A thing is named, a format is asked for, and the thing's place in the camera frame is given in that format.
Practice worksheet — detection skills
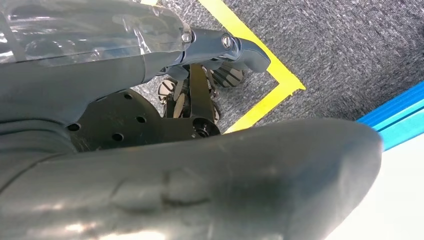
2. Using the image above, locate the blue metal shelf rack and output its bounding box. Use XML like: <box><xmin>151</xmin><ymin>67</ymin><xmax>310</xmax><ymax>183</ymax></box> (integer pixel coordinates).
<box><xmin>357</xmin><ymin>81</ymin><xmax>424</xmax><ymax>152</ymax></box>

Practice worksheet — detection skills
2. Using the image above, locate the yellow floor tape square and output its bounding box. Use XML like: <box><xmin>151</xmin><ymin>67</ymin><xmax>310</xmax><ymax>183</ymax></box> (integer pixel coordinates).
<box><xmin>198</xmin><ymin>0</ymin><xmax>306</xmax><ymax>134</ymax></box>

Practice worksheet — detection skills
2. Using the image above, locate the white plastic crate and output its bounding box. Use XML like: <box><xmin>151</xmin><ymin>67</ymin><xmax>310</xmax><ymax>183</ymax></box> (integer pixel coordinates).
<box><xmin>326</xmin><ymin>132</ymin><xmax>424</xmax><ymax>240</ymax></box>

